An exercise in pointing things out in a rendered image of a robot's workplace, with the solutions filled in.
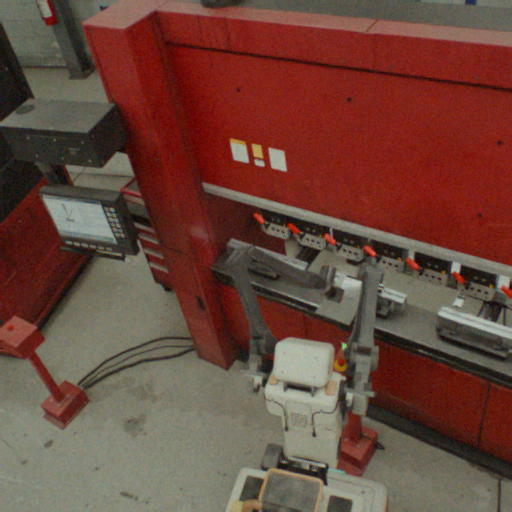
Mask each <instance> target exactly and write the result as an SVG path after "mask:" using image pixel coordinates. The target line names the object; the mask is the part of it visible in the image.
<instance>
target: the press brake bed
mask: <svg viewBox="0 0 512 512"><path fill-rule="evenodd" d="M214 277H215V280H216V285H217V289H218V292H219V296H220V299H221V303H222V307H223V310H224V315H225V318H226V322H227V326H228V329H229V332H230V333H232V335H233V337H234V338H235V341H236V342H237V344H238V345H239V347H241V350H240V351H239V352H238V354H237V355H236V356H237V360H239V361H242V362H244V363H246V361H248V360H249V347H250V345H249V342H250V338H251V337H250V334H249V332H250V326H249V322H248V319H247V317H246V314H245V310H244V307H243V304H242V302H241V299H240V296H239V293H238V290H237V288H236V285H235V281H233V280H229V279H227V278H224V277H221V276H218V275H216V274H214ZM253 291H254V294H255V297H256V300H257V302H258V305H259V308H261V312H262V315H263V318H264V320H265V322H266V324H267V326H268V328H269V330H271V333H272V335H274V336H275V337H276V338H277V339H278V343H279V342H281V341H283V339H285V338H287V337H294V338H300V339H307V341H313V342H321V343H327V344H331V345H332V346H333V347H334V357H335V356H336V354H337V353H338V352H339V350H340V341H341V342H344V343H347V338H348V337H350V336H351V334H352V332H353V329H354V325H353V324H350V325H349V328H350V330H349V332H344V331H341V330H340V322H338V323H336V322H333V321H331V319H329V318H327V317H324V316H321V315H318V314H315V310H312V309H310V308H307V307H304V306H301V305H299V304H296V303H293V302H290V301H287V300H284V299H281V298H278V297H276V296H273V295H270V294H267V293H264V292H262V291H258V290H255V289H253ZM373 342H375V346H378V347H379V352H378V354H379V360H378V379H377V381H376V382H375V384H373V385H372V388H371V391H376V392H377V397H375V398H372V397H369V400H368V405H367V409H366V413H365V415H364V416H367V417H369V418H371V419H375V420H377V421H379V422H381V424H384V425H386V426H388V427H390V428H392V429H395V430H397V431H399V432H402V433H405V434H407V435H409V436H411V437H414V438H416V439H418V440H420V441H423V442H425V443H427V444H431V445H433V446H435V447H437V448H440V449H442V451H444V452H446V453H449V454H451V455H453V456H457V457H459V458H461V459H463V460H466V461H468V462H471V463H473V464H475V465H478V466H480V467H484V468H486V469H488V470H491V471H493V472H495V473H497V474H499V476H502V477H504V478H506V479H508V480H511V481H512V382H509V381H506V380H504V379H501V378H498V377H495V376H493V375H490V374H487V373H483V372H481V371H478V370H475V369H472V368H470V367H467V365H464V364H461V363H459V362H455V361H452V360H449V359H447V358H444V357H441V356H438V355H436V354H433V353H429V352H426V351H424V350H421V349H418V348H415V347H413V346H410V345H407V344H404V343H401V342H398V341H395V340H392V338H390V337H387V336H384V335H381V334H379V333H376V332H373Z"/></svg>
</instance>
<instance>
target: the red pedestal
mask: <svg viewBox="0 0 512 512"><path fill-rule="evenodd" d="M44 342H45V338H44V336H43V335H42V333H41V331H40V330H39V328H38V327H37V326H35V325H32V324H30V323H28V322H26V321H24V320H22V319H20V318H18V317H16V316H14V317H13V318H12V319H11V320H10V321H9V322H8V323H7V324H6V325H3V326H2V327H1V328H0V346H1V347H2V348H3V349H5V350H8V351H9V352H11V353H13V354H15V355H16V356H18V357H20V358H22V359H24V360H25V359H26V358H27V360H28V361H29V363H30V364H31V367H32V368H34V369H35V371H36V372H37V374H38V375H39V377H40V378H41V380H42V381H43V383H44V384H45V386H46V387H47V389H48V390H49V392H50V393H51V395H50V396H49V397H48V398H47V399H46V400H45V401H44V402H43V403H42V404H41V405H40V406H41V407H42V408H43V410H44V411H45V414H44V416H43V418H45V419H46V420H48V421H50V423H51V424H53V425H55V426H56V427H58V428H59V429H61V430H65V429H66V428H67V427H68V425H69V424H70V423H71V421H72V420H73V419H74V418H75V417H76V416H77V414H78V413H79V412H80V411H81V410H82V409H83V408H84V407H85V406H86V404H87V403H88V402H90V401H91V400H90V399H88V398H87V397H86V394H85V392H84V391H83V389H81V388H80V387H78V386H76V385H74V384H72V383H71V382H69V381H67V380H64V381H63V382H62V383H60V384H59V385H58V386H57V384H56V383H55V381H54V380H53V378H52V376H51V375H50V373H49V372H48V370H47V369H46V366H45V365H44V363H43V362H42V360H41V358H40V357H39V355H38V354H37V352H36V351H35V350H36V349H37V348H38V347H39V346H40V345H42V344H43V343H44Z"/></svg>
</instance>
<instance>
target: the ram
mask: <svg viewBox="0 0 512 512"><path fill-rule="evenodd" d="M167 48H168V52H169V57H170V61H171V65H172V69H173V72H175V76H176V80H177V85H178V89H179V93H180V97H181V101H182V105H183V108H184V113H185V117H186V121H187V125H188V129H189V133H190V137H191V142H192V145H193V149H194V153H195V157H196V161H197V165H198V170H199V174H200V178H201V181H203V183H207V184H210V185H214V186H218V187H221V188H225V189H229V190H233V191H237V192H241V193H244V194H248V195H252V196H255V198H259V199H264V200H267V201H271V202H275V203H278V204H282V205H286V206H290V207H294V208H297V209H301V210H305V211H308V212H312V213H316V214H320V215H324V216H328V217H331V218H335V219H339V220H342V221H347V222H351V223H354V224H358V226H362V227H365V228H369V229H373V230H377V231H381V232H384V233H388V234H392V235H395V236H399V237H404V238H407V239H411V240H415V241H418V242H422V243H426V244H429V245H434V246H438V247H441V248H445V249H449V250H452V251H456V252H461V253H464V255H468V256H471V257H475V258H479V259H482V260H486V261H491V262H494V263H498V264H502V265H505V266H509V267H512V89H505V88H498V87H490V86H482V84H475V83H467V82H460V81H451V80H444V79H437V78H428V77H421V76H413V75H406V74H398V73H390V72H383V71H375V70H368V69H360V68H352V67H344V66H336V65H329V64H322V63H313V62H306V61H298V60H291V59H283V58H275V57H268V56H261V54H252V53H245V52H237V51H229V50H222V49H214V48H207V47H198V46H191V45H184V44H176V43H169V44H168V45H167ZM229 138H230V140H236V141H240V142H245V145H246V151H247V156H248V161H249V163H248V162H244V161H239V160H235V159H234V154H233V150H232V145H230V140H229ZM252 144H254V145H258V146H262V152H263V158H261V157H255V156H254V155H253V149H252ZM268 148H272V149H277V150H281V151H284V155H285V162H286V171H287V172H283V171H279V170H275V169H271V162H270V156H269V149H268ZM254 158H255V159H259V160H264V164H265V166H261V165H256V164H255V161H254ZM204 189H205V191H206V192H209V193H213V194H216V195H220V196H223V198H227V199H230V200H235V201H239V202H242V203H246V204H249V205H253V206H256V207H261V208H264V209H268V210H271V211H275V212H278V213H282V214H286V215H290V216H294V217H297V218H301V219H304V220H308V221H311V222H315V223H319V224H323V226H326V227H330V228H334V229H337V230H341V231H344V232H349V233H352V234H356V235H359V236H363V237H366V238H370V239H373V240H378V241H382V242H385V243H389V244H392V245H396V246H399V247H404V248H407V249H411V250H414V251H418V252H421V253H425V255H429V256H433V257H437V258H440V259H444V260H447V261H451V262H454V263H458V264H462V265H466V266H469V267H473V268H477V269H480V270H484V271H488V272H492V273H495V274H499V275H502V276H506V277H509V278H512V273H510V272H506V271H502V270H499V269H495V268H492V267H488V266H484V265H480V264H476V263H473V262H469V261H466V260H462V259H457V258H454V257H450V256H447V255H443V253H439V252H436V251H432V250H428V249H424V248H420V247H417V246H413V245H410V244H406V243H402V242H398V241H394V240H391V239H387V238H384V237H380V236H376V235H372V234H368V233H365V232H361V231H357V230H354V229H350V228H347V227H342V226H338V224H335V223H331V222H328V221H324V220H321V219H316V218H312V217H309V216H305V215H302V214H298V213H294V212H291V211H286V210H283V209H279V208H275V207H272V206H268V205H265V204H261V203H256V202H253V201H249V200H246V199H242V198H239V196H235V195H230V194H227V193H223V192H220V191H216V190H212V189H209V188H205V187H204Z"/></svg>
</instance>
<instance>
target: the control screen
mask: <svg viewBox="0 0 512 512"><path fill-rule="evenodd" d="M41 195H42V198H43V200H44V202H45V204H46V206H47V208H48V210H49V212H50V214H51V216H52V218H53V220H54V222H55V224H56V227H57V229H58V231H59V233H61V234H64V235H71V236H77V237H84V238H91V239H98V240H104V241H111V242H115V240H114V238H113V235H112V233H111V231H110V228H109V226H108V222H107V220H106V217H105V215H104V213H103V210H102V208H101V205H100V203H99V202H92V201H84V200H76V199H68V198H59V196H51V195H44V194H41ZM66 224H69V226H71V227H72V229H70V228H67V225H66Z"/></svg>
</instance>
